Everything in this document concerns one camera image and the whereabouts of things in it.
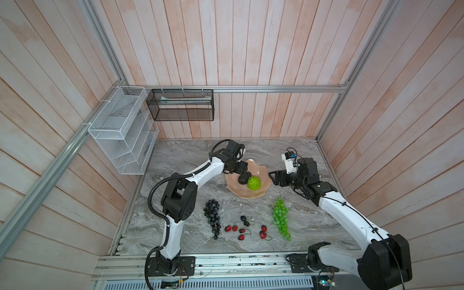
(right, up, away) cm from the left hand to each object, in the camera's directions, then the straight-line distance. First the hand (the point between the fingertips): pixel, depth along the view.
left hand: (241, 170), depth 94 cm
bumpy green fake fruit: (+6, -7, -1) cm, 9 cm away
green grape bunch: (+17, -22, -11) cm, 30 cm away
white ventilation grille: (+8, -43, -24) cm, 50 cm away
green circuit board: (+30, -43, -22) cm, 58 cm away
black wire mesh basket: (-34, +38, +10) cm, 52 cm away
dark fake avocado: (+1, -4, +2) cm, 5 cm away
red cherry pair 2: (-1, -29, -14) cm, 32 cm away
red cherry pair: (-7, -26, -11) cm, 29 cm away
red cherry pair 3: (+9, -28, -12) cm, 32 cm away
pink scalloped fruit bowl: (-2, -11, +2) cm, 11 cm away
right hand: (+15, 0, -10) cm, 18 cm away
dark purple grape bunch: (-15, -19, -10) cm, 26 cm away
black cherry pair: (0, -22, -9) cm, 24 cm away
